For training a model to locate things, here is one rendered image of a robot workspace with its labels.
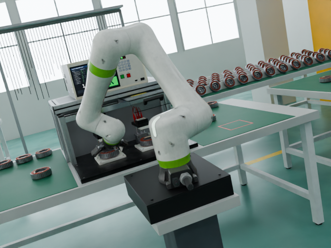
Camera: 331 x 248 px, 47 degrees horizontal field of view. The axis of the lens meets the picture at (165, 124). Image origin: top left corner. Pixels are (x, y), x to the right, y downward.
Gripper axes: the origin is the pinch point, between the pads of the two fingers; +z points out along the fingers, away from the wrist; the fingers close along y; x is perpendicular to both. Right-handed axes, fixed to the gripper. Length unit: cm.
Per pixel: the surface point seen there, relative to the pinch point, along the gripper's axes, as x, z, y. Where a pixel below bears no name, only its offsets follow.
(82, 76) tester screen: 44.3, -9.1, -1.9
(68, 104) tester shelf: 31.6, -5.1, -13.4
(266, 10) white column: 192, 209, 312
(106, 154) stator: -1.8, -3.2, -2.4
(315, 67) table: 50, 100, 243
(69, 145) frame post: 11.9, 5.4, -18.9
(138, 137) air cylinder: 6.9, 11.5, 21.2
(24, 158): 27, 52, -46
